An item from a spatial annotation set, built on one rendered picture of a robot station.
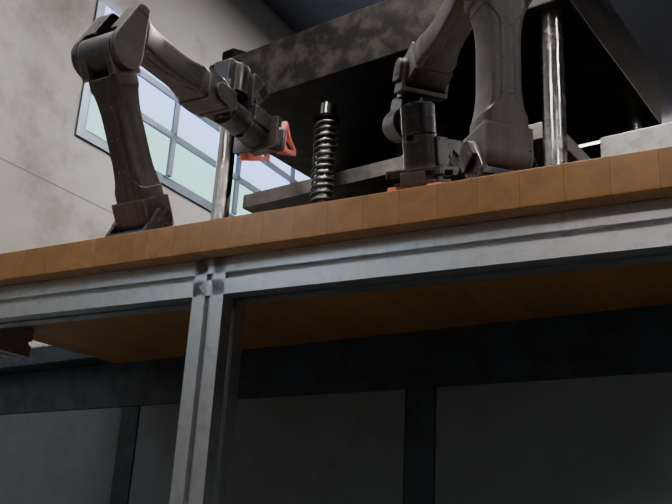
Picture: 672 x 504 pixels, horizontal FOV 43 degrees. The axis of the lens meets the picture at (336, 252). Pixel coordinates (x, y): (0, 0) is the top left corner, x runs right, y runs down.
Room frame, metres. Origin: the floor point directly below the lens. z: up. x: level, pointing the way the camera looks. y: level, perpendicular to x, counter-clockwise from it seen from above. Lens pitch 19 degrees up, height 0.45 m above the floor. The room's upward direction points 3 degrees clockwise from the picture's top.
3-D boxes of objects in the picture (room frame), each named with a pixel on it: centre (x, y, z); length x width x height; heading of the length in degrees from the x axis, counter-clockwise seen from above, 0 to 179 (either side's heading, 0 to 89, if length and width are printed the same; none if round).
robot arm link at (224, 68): (1.41, 0.23, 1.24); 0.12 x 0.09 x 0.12; 150
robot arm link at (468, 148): (0.96, -0.20, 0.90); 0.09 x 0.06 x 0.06; 106
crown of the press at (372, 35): (2.57, -0.29, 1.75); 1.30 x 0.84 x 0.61; 53
